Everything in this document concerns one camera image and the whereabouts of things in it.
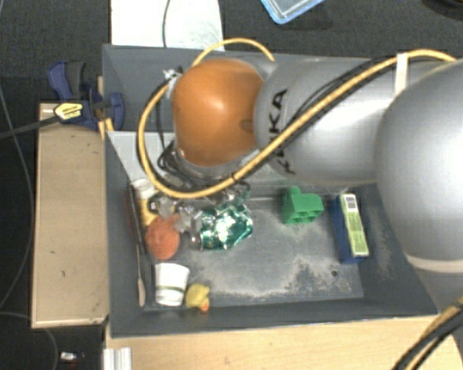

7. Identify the white paper cup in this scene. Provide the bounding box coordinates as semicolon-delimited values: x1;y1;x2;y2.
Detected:
154;262;191;308

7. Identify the pale wooden spoon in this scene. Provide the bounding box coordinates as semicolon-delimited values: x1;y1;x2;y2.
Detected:
136;243;147;308

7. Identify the green toy building block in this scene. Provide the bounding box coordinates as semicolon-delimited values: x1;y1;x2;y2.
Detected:
280;186;326;225

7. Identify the green and white packet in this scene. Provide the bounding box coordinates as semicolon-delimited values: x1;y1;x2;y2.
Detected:
339;193;370;259

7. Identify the orange-red ball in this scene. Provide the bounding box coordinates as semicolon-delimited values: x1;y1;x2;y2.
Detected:
144;214;182;261

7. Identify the yellow bottle with white cap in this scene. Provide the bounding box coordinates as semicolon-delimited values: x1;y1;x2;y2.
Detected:
130;178;160;227

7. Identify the blue flat block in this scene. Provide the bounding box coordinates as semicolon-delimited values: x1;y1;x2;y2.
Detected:
328;194;366;265

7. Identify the crumpled green foil packet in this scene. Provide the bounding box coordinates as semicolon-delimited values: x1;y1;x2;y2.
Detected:
198;202;255;251

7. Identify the thin black stick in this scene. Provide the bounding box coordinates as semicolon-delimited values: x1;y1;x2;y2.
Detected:
127;186;146;254

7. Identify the yellow rubber duck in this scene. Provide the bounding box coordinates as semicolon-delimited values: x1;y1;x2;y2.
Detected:
184;282;211;314

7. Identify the grey metal bin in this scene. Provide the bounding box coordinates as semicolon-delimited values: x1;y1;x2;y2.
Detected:
101;43;439;338

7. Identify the pale wood flat board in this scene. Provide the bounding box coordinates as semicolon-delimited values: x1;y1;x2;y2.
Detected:
31;102;111;329

